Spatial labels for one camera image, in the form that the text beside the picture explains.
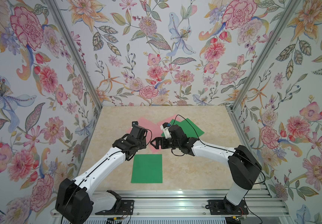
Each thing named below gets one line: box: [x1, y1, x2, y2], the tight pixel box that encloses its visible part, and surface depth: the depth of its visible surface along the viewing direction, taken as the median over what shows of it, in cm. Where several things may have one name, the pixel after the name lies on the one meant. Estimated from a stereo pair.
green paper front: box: [130, 154, 163, 184], surface depth 90 cm
